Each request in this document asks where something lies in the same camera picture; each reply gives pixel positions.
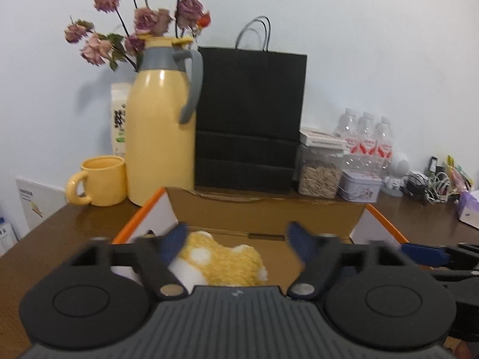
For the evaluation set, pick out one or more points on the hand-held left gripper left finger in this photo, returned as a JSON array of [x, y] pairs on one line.
[[176, 241]]

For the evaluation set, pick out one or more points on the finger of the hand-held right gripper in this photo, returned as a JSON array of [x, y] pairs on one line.
[[426, 254], [469, 248]]

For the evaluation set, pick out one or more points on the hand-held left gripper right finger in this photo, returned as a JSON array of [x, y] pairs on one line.
[[301, 241]]

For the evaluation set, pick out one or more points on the yellow white plush toy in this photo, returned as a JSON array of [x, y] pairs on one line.
[[220, 261]]

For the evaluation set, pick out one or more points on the red cardboard box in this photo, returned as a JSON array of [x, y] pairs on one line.
[[262, 209]]

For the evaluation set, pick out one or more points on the purple tissue box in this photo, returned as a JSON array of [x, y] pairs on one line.
[[469, 209]]

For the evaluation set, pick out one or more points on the clear jar of seeds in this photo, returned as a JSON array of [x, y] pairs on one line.
[[320, 175]]

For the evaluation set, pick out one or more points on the yellow snack packet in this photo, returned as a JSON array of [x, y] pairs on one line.
[[458, 172]]

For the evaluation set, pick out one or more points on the floral metal tin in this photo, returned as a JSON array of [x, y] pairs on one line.
[[361, 187]]

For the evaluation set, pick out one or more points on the small black charger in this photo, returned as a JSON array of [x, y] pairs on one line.
[[433, 164]]

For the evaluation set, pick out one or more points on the yellow mug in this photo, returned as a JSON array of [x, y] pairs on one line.
[[104, 181]]

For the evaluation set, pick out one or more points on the yellow thermos jug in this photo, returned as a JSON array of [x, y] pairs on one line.
[[161, 138]]

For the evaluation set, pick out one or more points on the small flat white box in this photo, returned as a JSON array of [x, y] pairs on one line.
[[322, 137]]

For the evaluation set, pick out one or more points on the black paper bag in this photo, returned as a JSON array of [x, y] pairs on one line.
[[247, 119]]

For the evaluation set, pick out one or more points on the white milk carton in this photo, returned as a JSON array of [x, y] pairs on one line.
[[120, 119]]

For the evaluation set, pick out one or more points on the stack of leaflets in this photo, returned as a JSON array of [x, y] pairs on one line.
[[5, 232]]

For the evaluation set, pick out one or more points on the dried rose bouquet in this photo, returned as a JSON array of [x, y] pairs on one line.
[[149, 20]]

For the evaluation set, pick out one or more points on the white robot-shaped camera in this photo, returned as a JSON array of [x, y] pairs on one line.
[[398, 166]]

